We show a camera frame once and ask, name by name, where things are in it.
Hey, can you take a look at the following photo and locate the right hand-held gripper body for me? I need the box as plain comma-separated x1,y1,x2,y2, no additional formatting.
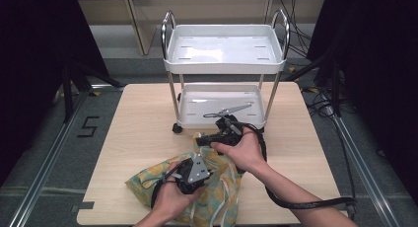
213,103,254,146

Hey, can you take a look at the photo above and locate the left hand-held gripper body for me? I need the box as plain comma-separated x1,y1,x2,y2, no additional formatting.
171,153,215,195

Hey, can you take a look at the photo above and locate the fruit print bag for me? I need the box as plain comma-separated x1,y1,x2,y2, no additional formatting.
124,131,245,227

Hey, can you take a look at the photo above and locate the white two-tier cart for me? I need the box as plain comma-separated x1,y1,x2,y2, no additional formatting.
160,8,292,134

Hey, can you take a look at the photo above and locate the person's right hand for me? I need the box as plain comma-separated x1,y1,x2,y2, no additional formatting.
210,127,269,174

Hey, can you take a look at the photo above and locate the person's left hand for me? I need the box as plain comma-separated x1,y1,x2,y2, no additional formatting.
151,161,207,225

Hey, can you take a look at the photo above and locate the black metal stand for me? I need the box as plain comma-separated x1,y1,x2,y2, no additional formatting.
285,53,343,117
60,60,122,122

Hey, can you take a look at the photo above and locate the wooden cabinet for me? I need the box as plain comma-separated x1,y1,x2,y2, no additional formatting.
78,0,324,56

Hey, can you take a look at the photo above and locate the black curtain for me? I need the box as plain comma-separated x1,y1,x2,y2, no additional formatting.
309,0,418,205
0,0,109,186

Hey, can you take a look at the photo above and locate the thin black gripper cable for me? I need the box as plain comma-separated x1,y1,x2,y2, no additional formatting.
150,158,192,209

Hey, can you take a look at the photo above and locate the thick black gripper cable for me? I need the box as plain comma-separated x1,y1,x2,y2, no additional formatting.
241,121,358,211

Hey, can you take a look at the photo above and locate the bundle of black cables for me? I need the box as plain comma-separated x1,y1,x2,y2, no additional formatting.
275,0,329,60

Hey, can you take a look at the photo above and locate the aluminium floor rail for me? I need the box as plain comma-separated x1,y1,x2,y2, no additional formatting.
321,92,402,227
8,85,124,227

